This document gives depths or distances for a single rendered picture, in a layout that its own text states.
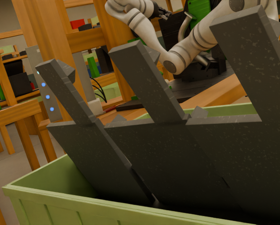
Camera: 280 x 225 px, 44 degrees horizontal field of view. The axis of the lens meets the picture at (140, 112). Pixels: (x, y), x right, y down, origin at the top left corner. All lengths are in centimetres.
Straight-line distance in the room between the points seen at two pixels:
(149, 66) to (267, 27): 16
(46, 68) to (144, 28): 81
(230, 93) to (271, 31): 95
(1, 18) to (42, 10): 1059
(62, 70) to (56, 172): 26
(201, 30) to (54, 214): 76
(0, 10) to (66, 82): 1162
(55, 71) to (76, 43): 113
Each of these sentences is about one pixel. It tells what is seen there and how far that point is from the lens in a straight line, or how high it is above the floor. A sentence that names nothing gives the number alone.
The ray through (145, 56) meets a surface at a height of 112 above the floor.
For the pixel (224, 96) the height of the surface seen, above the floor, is 89.
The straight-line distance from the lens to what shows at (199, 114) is 51.
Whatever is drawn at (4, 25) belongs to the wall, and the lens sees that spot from 1205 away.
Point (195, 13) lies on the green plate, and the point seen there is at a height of 120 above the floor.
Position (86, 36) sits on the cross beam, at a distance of 171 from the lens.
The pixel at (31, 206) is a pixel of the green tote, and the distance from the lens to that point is 63.
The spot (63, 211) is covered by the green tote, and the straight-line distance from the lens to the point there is 54.
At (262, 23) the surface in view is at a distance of 29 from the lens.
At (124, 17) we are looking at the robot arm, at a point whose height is 125.
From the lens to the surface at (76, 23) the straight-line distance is 954.
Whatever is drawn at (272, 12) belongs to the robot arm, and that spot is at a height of 112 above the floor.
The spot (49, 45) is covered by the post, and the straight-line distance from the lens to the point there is 148.
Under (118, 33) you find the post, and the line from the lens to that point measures 173.
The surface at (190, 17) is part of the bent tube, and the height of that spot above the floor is 119.
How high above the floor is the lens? 113
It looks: 10 degrees down
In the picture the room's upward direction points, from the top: 16 degrees counter-clockwise
